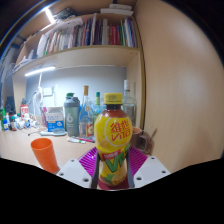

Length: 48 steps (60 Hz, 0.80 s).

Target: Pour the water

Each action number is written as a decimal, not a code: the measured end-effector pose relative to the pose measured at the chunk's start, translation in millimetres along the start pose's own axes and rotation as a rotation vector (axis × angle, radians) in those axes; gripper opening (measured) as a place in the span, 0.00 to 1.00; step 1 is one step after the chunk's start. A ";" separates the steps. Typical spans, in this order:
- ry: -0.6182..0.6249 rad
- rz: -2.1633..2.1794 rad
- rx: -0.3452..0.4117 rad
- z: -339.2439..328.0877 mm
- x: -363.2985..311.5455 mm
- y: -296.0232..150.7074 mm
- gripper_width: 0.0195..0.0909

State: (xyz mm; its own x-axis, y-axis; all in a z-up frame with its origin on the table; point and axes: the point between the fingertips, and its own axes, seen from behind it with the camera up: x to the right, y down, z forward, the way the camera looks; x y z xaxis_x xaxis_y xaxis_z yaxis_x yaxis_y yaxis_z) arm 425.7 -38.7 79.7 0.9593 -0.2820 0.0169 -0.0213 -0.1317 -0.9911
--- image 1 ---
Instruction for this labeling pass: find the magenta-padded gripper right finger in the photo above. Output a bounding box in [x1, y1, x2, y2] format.
[123, 145, 172, 190]

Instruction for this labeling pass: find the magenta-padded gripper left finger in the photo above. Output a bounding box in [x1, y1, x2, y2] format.
[56, 146, 101, 190]

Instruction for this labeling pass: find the yellow drink bottle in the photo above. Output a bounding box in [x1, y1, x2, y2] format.
[93, 92, 134, 188]

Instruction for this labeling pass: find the green and pink pen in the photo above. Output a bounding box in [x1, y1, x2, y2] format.
[67, 136, 96, 144]

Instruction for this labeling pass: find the brown mug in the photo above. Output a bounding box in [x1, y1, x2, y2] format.
[131, 126, 156, 153]

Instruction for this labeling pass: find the orange plastic cup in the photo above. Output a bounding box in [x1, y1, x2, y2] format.
[30, 137, 61, 175]

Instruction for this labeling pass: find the white and teal oblong case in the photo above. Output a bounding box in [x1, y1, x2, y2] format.
[39, 129, 68, 137]

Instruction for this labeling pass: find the grey shaker bottle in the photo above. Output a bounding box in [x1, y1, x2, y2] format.
[63, 96, 81, 138]

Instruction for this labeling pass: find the white and blue box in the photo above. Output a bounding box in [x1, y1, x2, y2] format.
[45, 106, 66, 133]

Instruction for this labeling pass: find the magenta packet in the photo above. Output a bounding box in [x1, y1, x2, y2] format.
[40, 106, 48, 127]

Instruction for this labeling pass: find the clear glass bottle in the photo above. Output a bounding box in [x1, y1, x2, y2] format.
[121, 79, 137, 126]

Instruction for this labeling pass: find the green-capped bottle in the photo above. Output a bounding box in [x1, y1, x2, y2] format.
[93, 91, 102, 123]

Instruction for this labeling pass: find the red and white canister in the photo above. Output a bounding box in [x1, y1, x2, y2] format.
[20, 103, 30, 118]

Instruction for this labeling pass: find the wooden shelf unit with books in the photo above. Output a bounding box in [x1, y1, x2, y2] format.
[11, 3, 146, 129]

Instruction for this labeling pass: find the ceiling tube light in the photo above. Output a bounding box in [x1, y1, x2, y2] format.
[43, 7, 56, 25]

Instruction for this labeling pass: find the white wall power outlet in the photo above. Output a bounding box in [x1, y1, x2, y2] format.
[42, 86, 54, 98]

